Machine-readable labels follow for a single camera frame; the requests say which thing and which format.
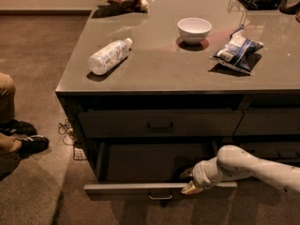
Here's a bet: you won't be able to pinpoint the khaki trouser leg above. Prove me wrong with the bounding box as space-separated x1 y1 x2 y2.
0 73 16 124
0 131 23 177

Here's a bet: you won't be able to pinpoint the khaki trouser leg far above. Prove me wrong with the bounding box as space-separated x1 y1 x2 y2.
0 73 16 124

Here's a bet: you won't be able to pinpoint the tangled floor cables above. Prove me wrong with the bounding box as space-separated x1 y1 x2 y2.
57 118 76 146

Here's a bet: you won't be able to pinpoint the dark drawer cabinet counter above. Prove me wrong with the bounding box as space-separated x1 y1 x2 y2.
55 0 300 188

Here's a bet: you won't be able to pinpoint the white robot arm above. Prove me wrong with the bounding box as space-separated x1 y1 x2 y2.
180 145 300 198

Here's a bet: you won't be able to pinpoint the clear plastic water bottle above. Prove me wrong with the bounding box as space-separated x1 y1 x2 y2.
88 37 133 75

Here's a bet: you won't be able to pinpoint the khaki trouser leg near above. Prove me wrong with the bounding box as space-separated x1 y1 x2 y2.
0 131 23 177

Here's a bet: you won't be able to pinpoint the dark drawer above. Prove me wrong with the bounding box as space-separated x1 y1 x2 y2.
83 140 238 202
78 110 243 138
235 108 300 136
237 142 300 164

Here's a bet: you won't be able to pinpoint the black sneaker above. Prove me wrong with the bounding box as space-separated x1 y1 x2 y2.
18 135 49 154
0 119 38 136

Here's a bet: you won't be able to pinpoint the white ceramic bowl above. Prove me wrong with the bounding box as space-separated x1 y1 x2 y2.
177 18 212 45

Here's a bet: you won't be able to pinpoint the black sneaker near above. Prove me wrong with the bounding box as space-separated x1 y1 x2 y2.
18 135 49 154

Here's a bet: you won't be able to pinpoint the blue white snack bag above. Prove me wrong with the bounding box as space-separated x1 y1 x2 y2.
212 25 263 74

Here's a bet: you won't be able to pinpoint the black sneaker far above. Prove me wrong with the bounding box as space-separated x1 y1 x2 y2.
0 119 38 136

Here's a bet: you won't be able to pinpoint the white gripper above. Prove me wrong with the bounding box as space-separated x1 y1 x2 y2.
179 160 218 195

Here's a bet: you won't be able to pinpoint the small wire grid rack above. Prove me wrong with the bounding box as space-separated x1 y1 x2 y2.
73 142 87 161

